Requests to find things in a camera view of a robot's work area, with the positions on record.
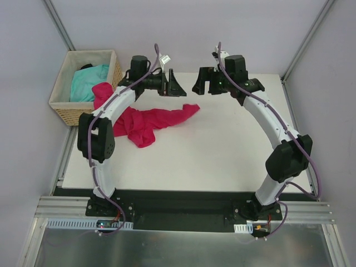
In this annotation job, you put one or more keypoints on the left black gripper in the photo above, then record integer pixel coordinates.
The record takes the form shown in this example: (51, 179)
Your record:
(164, 84)

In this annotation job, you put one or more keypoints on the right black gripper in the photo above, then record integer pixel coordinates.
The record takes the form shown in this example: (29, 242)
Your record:
(211, 82)

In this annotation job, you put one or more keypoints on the pink t shirt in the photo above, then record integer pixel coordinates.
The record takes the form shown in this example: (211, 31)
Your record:
(139, 125)

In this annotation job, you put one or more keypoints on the wicker basket with liner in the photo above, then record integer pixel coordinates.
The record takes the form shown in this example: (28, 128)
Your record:
(59, 100)

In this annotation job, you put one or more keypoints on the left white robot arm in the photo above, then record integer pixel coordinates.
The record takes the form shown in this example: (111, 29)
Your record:
(95, 130)

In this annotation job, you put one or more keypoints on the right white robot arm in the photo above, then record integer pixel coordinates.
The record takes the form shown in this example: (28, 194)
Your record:
(290, 149)

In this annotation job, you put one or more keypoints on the black garment in basket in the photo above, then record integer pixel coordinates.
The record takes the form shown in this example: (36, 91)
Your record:
(86, 66)

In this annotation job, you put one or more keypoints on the teal t shirt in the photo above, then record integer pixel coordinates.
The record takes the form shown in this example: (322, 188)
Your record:
(84, 80)

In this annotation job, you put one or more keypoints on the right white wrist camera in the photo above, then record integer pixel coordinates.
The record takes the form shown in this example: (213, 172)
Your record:
(219, 57)

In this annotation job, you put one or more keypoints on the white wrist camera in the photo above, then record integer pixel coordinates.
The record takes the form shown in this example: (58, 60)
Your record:
(164, 59)
(219, 57)

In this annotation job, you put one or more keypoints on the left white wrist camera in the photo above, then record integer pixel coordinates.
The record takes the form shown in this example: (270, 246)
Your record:
(164, 59)

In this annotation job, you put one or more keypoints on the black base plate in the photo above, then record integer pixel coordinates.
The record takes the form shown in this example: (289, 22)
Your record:
(191, 211)

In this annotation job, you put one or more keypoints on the right aluminium frame post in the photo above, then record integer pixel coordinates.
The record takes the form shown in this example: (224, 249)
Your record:
(312, 31)

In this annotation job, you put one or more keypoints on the aluminium frame post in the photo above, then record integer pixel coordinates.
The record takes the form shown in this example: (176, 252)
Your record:
(312, 31)
(60, 27)

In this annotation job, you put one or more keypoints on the left aluminium frame post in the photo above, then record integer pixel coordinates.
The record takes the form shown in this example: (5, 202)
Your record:
(60, 27)

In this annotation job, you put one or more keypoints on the right white cable duct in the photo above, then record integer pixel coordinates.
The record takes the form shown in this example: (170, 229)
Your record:
(243, 228)

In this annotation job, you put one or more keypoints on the white cable duct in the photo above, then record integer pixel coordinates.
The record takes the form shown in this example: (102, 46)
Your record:
(88, 224)
(243, 228)

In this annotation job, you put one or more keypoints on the front aluminium rail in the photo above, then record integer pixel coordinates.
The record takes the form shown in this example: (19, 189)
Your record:
(74, 206)

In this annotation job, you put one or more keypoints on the left white cable duct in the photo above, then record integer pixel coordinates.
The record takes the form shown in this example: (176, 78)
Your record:
(88, 224)

